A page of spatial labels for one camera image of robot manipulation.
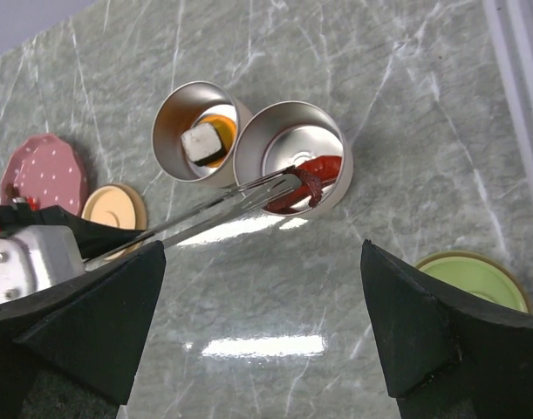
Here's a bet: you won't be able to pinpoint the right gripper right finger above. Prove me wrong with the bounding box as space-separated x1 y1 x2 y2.
360 240 533 418

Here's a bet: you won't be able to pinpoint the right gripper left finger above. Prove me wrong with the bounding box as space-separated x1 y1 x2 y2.
0 241 166 418

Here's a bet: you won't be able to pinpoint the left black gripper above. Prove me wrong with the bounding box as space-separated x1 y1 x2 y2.
0 203 144 259

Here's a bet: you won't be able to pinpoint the sushi piece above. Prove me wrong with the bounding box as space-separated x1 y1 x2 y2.
181 123 228 167

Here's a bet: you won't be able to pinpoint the orange egg yolk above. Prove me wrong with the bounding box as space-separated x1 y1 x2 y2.
197 113 237 151

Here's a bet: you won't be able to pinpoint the metal tongs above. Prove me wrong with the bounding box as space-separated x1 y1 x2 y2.
86 167 304 262

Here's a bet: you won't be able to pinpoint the red sausage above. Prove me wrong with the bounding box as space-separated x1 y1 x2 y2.
298 155 342 184

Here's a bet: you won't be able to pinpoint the dark red octopus piece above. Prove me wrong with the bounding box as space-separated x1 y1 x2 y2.
264 168 323 213

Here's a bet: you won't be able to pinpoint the beige round lid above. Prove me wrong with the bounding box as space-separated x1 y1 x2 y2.
80 182 149 261

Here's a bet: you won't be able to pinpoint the pink polka dot plate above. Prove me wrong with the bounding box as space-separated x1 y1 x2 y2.
0 133 88 216

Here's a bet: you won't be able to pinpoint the green round lid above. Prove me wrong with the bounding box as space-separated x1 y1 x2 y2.
415 251 532 313

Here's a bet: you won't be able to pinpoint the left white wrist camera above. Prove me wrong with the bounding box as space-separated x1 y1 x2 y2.
0 225 85 304

